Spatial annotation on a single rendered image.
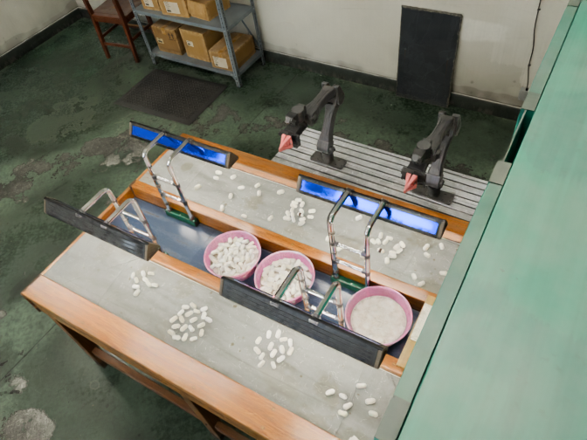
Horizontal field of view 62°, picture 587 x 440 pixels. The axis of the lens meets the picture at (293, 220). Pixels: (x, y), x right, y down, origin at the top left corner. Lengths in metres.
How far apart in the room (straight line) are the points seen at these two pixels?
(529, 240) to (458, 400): 0.33
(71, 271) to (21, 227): 1.63
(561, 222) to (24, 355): 3.02
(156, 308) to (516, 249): 1.64
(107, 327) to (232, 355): 0.57
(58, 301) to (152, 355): 0.57
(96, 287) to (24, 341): 1.13
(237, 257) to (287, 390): 0.68
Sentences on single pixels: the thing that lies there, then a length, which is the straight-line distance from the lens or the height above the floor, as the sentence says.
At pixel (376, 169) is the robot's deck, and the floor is 0.67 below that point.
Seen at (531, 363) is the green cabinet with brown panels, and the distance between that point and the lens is 0.85.
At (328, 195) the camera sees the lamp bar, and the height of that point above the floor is 1.07.
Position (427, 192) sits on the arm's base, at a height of 0.70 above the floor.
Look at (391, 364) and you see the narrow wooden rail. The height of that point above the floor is 0.76.
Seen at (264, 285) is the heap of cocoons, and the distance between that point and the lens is 2.17.
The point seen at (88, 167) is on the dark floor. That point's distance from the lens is 4.35.
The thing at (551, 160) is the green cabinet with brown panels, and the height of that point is 1.79.
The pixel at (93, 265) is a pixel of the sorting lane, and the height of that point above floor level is 0.74.
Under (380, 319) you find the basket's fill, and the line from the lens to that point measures 2.04.
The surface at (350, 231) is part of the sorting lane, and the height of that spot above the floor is 0.74.
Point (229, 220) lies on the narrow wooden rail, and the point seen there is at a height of 0.76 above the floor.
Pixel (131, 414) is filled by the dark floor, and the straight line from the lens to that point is 2.94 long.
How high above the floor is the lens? 2.53
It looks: 49 degrees down
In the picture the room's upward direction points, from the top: 11 degrees counter-clockwise
